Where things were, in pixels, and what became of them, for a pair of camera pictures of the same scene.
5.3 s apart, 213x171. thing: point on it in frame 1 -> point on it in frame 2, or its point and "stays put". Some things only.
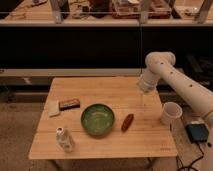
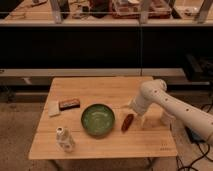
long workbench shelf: [102, 38] stays put
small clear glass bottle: [64, 140] stays put
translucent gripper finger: [144, 99] -> [142, 121]
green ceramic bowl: [97, 119] stays put
